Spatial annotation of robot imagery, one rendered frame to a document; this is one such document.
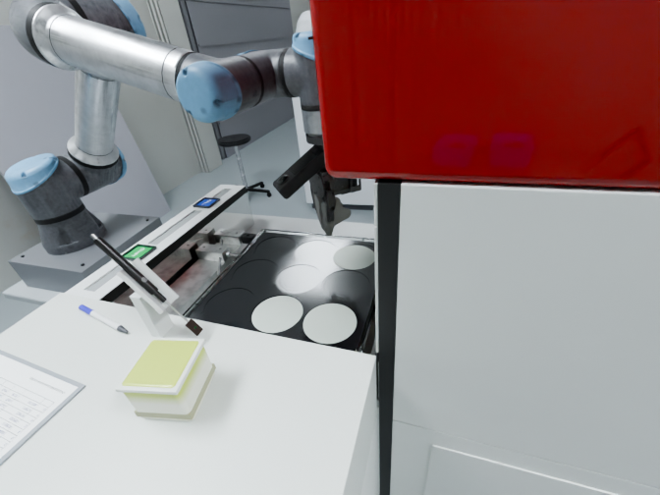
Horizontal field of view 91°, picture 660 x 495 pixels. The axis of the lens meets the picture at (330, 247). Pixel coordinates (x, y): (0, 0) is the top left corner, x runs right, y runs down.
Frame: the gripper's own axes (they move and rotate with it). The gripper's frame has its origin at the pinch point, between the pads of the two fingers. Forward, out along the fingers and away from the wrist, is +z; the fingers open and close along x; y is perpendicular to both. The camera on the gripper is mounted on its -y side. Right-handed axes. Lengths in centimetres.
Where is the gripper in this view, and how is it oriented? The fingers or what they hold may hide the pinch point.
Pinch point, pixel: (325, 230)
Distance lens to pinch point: 69.0
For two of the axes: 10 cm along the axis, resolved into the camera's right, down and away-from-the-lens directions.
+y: 9.0, -3.0, 3.1
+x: -4.3, -4.6, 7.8
